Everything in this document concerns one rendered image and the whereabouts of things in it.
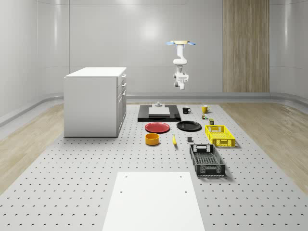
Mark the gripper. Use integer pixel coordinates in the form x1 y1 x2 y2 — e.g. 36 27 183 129
177 71 190 82

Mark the black plate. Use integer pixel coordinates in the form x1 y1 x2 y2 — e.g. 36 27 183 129
176 120 203 132

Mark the red plate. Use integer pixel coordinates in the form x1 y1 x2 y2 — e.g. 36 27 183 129
144 122 171 133

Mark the yellow bowl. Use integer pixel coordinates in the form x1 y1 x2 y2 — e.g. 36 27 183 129
145 133 160 146

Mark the yellow basket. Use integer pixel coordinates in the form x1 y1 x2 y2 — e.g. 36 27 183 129
205 125 236 148

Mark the white cabinet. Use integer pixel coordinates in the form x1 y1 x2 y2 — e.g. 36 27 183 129
64 66 128 138

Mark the dark grey basket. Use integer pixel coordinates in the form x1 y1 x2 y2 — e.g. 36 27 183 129
189 143 227 178

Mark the white board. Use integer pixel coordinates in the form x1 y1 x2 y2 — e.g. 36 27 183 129
102 171 206 231

